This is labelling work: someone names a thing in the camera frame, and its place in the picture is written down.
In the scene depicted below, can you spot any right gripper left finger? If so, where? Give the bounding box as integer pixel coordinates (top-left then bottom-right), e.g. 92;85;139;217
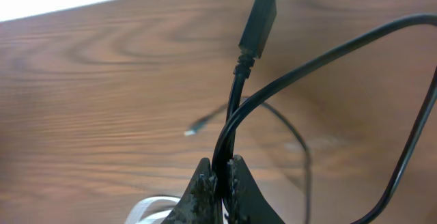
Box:
162;158;223;224

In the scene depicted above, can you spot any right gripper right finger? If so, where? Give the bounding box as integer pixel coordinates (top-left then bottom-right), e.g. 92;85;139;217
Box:
225;155;284;224

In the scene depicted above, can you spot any white usb cable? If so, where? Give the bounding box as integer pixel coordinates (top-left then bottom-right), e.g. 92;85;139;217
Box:
124;195;182;224

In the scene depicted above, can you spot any short black usb cable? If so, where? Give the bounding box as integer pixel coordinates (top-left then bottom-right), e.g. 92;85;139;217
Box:
211;0;437;224

